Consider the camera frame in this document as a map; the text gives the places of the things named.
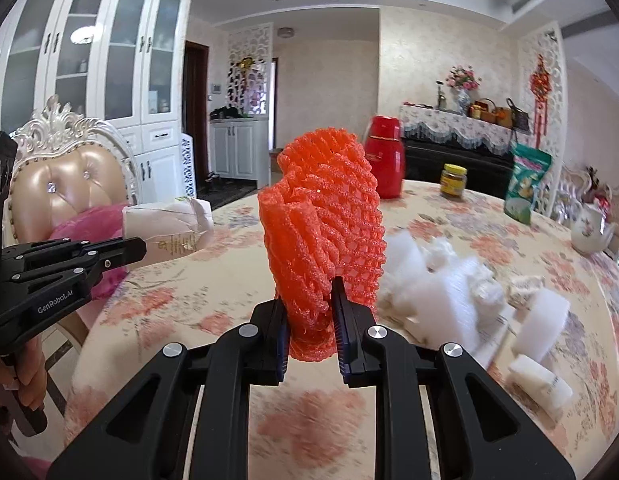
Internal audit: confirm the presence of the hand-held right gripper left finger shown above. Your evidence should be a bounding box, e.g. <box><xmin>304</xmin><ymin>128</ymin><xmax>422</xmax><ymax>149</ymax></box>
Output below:
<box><xmin>47</xmin><ymin>299</ymin><xmax>291</xmax><ymax>480</ymax></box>

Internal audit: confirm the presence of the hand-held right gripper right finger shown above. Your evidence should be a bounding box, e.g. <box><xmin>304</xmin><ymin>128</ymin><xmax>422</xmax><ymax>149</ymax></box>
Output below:
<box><xmin>331</xmin><ymin>276</ymin><xmax>576</xmax><ymax>480</ymax></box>

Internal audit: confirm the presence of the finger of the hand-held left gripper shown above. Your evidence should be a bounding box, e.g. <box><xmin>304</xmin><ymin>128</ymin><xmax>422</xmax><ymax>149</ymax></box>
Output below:
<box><xmin>20</xmin><ymin>240</ymin><xmax>148</xmax><ymax>292</ymax></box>
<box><xmin>4</xmin><ymin>236</ymin><xmax>146</xmax><ymax>268</ymax></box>

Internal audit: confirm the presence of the pink plastic bag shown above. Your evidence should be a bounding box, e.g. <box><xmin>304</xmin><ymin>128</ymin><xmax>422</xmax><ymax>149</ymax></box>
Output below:
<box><xmin>48</xmin><ymin>204</ymin><xmax>131</xmax><ymax>302</ymax></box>

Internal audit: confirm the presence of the orange foam fruit net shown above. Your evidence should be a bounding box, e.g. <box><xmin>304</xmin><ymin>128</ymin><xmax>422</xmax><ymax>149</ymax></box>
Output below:
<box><xmin>258</xmin><ymin>129</ymin><xmax>387</xmax><ymax>362</ymax></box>

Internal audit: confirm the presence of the person's left hand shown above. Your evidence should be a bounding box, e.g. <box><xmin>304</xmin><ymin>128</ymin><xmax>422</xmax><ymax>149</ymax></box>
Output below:
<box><xmin>0</xmin><ymin>336</ymin><xmax>46</xmax><ymax>411</ymax></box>

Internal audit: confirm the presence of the white paper bag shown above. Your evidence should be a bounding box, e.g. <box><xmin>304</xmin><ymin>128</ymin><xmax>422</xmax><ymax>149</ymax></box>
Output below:
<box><xmin>122</xmin><ymin>196</ymin><xmax>214</xmax><ymax>263</ymax></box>

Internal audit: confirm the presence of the ornate white padded chair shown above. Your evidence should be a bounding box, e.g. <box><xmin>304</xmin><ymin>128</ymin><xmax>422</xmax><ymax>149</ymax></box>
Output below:
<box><xmin>4</xmin><ymin>95</ymin><xmax>143</xmax><ymax>281</ymax></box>

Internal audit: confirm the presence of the floral tablecloth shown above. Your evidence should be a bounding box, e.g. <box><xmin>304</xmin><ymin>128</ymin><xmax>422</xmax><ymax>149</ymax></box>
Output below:
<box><xmin>64</xmin><ymin>180</ymin><xmax>619</xmax><ymax>480</ymax></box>

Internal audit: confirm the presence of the pile of white foam pieces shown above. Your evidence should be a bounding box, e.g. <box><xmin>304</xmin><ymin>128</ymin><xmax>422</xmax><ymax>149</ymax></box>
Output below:
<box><xmin>377</xmin><ymin>232</ymin><xmax>513</xmax><ymax>368</ymax></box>

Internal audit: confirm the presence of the white patterned box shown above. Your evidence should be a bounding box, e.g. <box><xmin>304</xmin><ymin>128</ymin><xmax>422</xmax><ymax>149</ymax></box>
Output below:
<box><xmin>181</xmin><ymin>134</ymin><xmax>198</xmax><ymax>198</ymax></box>

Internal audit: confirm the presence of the low white cabinet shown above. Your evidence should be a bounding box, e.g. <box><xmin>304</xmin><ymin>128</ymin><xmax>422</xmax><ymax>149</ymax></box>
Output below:
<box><xmin>210</xmin><ymin>119</ymin><xmax>270</xmax><ymax>181</ymax></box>

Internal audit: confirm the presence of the dark wooden door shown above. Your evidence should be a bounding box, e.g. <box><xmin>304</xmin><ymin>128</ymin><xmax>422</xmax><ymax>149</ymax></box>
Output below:
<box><xmin>184</xmin><ymin>41</ymin><xmax>210</xmax><ymax>191</ymax></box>

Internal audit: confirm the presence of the red thermos flask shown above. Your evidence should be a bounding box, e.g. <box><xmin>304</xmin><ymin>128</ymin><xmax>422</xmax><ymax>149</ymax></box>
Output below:
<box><xmin>363</xmin><ymin>115</ymin><xmax>407</xmax><ymax>200</ymax></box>

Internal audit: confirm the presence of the black bag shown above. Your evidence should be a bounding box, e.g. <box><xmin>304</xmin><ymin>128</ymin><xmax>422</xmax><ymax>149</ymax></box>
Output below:
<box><xmin>210</xmin><ymin>106</ymin><xmax>255</xmax><ymax>121</ymax></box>

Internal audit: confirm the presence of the small yellow-lid jar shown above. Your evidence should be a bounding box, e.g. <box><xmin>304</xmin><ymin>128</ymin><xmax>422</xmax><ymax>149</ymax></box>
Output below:
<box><xmin>440</xmin><ymin>163</ymin><xmax>469</xmax><ymax>200</ymax></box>

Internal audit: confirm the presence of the white foam cylinder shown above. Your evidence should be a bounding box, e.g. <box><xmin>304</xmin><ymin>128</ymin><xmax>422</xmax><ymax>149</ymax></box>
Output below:
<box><xmin>512</xmin><ymin>287</ymin><xmax>571</xmax><ymax>365</ymax></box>

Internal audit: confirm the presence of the white foam block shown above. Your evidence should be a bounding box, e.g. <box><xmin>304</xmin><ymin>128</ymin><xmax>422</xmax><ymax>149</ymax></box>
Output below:
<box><xmin>507</xmin><ymin>354</ymin><xmax>574</xmax><ymax>422</ymax></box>

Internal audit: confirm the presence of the tall white glass-door cabinet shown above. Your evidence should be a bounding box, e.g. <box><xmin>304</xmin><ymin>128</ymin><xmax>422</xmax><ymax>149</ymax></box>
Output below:
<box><xmin>0</xmin><ymin>0</ymin><xmax>195</xmax><ymax>201</ymax></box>

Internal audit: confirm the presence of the black piano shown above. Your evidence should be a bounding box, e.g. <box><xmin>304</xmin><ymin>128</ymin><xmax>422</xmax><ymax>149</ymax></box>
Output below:
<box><xmin>404</xmin><ymin>137</ymin><xmax>515</xmax><ymax>201</ymax></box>

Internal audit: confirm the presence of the floral lace piano cloth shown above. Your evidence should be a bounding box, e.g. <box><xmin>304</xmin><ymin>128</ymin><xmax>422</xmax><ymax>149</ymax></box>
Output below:
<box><xmin>399</xmin><ymin>104</ymin><xmax>533</xmax><ymax>148</ymax></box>

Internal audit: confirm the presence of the green snack bag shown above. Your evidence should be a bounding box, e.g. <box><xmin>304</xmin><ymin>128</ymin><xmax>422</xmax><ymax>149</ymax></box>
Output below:
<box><xmin>504</xmin><ymin>143</ymin><xmax>553</xmax><ymax>226</ymax></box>

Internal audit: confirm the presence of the white lattice entrance screen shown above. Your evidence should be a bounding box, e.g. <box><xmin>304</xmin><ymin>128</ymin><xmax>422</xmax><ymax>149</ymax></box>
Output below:
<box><xmin>227</xmin><ymin>25</ymin><xmax>274</xmax><ymax>116</ymax></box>

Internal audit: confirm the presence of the white lattice room screen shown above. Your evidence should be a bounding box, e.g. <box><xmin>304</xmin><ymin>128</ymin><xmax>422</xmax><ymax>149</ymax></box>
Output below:
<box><xmin>517</xmin><ymin>22</ymin><xmax>570</xmax><ymax>216</ymax></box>

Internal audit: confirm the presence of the wicker basket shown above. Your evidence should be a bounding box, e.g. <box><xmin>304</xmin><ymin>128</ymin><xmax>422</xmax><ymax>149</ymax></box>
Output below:
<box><xmin>469</xmin><ymin>99</ymin><xmax>513</xmax><ymax>123</ymax></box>

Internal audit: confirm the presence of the white floral teapot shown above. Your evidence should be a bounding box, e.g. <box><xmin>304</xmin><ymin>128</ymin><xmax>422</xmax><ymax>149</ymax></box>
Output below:
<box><xmin>571</xmin><ymin>205</ymin><xmax>617</xmax><ymax>257</ymax></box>

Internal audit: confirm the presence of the ornate white sofa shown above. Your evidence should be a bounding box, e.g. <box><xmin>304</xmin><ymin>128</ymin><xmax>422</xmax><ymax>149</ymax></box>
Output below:
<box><xmin>559</xmin><ymin>165</ymin><xmax>615</xmax><ymax>226</ymax></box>

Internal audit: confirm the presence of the flower vase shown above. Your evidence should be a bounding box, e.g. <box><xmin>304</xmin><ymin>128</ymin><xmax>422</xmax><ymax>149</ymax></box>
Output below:
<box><xmin>445</xmin><ymin>65</ymin><xmax>483</xmax><ymax>113</ymax></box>

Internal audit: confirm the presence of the dark handbag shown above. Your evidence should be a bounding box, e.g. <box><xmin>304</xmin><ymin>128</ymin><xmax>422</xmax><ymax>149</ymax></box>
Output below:
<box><xmin>507</xmin><ymin>98</ymin><xmax>531</xmax><ymax>133</ymax></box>

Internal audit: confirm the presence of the red knot wall hanging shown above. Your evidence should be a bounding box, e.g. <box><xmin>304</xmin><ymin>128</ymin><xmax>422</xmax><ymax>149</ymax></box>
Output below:
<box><xmin>529</xmin><ymin>55</ymin><xmax>553</xmax><ymax>136</ymax></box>

